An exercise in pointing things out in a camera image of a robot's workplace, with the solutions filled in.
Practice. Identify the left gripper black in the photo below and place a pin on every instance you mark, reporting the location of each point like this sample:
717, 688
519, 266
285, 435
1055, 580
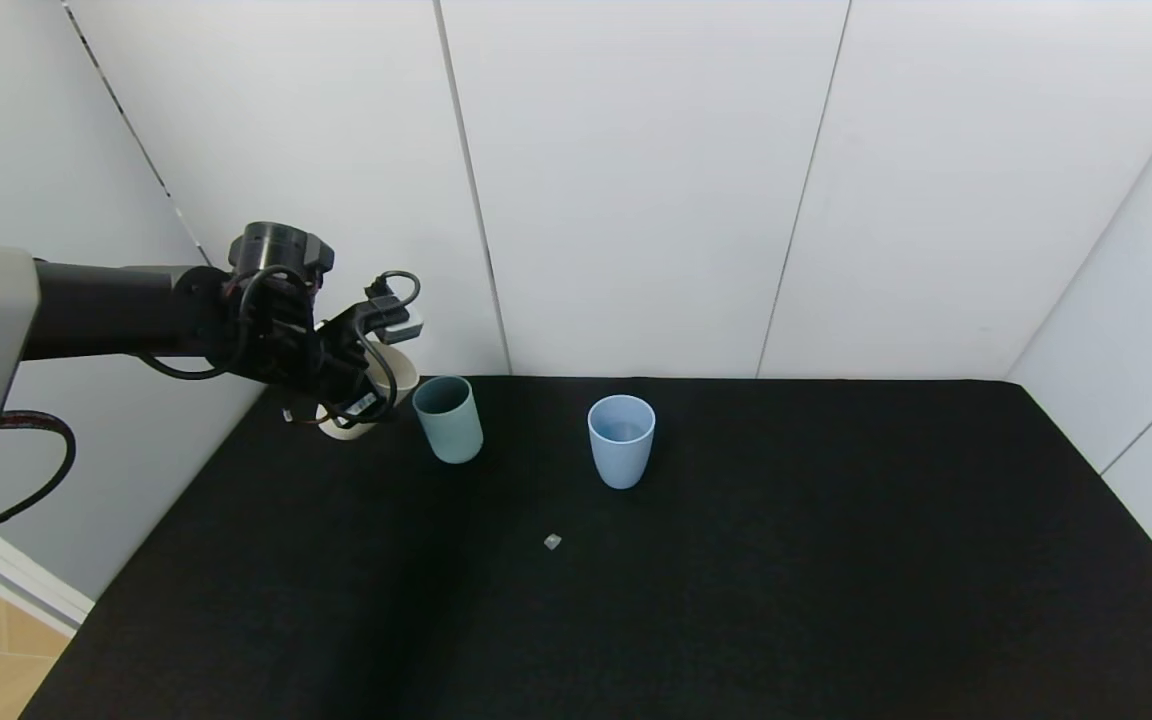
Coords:
360, 405

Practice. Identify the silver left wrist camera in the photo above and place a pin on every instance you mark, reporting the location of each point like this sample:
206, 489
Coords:
401, 325

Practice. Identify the cream plastic cup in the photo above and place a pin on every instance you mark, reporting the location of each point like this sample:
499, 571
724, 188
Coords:
398, 372

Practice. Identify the blue plastic cup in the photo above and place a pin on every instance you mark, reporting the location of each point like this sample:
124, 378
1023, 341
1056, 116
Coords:
621, 455

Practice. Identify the white baseboard strip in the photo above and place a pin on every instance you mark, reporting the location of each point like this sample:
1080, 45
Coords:
31, 590

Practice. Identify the green plastic cup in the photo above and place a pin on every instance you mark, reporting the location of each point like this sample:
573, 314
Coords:
452, 435

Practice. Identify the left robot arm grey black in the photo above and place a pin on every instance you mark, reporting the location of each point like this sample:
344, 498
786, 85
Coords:
106, 310

